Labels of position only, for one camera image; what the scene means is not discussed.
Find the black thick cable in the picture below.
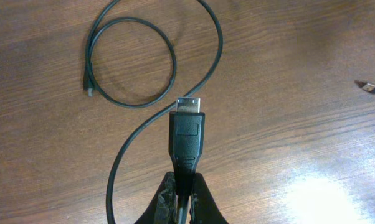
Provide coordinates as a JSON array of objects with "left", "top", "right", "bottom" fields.
[{"left": 83, "top": 0, "right": 224, "bottom": 224}]

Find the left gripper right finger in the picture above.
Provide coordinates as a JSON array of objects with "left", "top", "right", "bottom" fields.
[{"left": 190, "top": 173, "right": 228, "bottom": 224}]

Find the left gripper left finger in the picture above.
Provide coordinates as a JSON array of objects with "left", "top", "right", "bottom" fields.
[{"left": 135, "top": 172, "right": 177, "bottom": 224}]

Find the black USB cable thin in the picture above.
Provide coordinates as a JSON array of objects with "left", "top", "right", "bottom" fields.
[{"left": 354, "top": 80, "right": 375, "bottom": 95}]

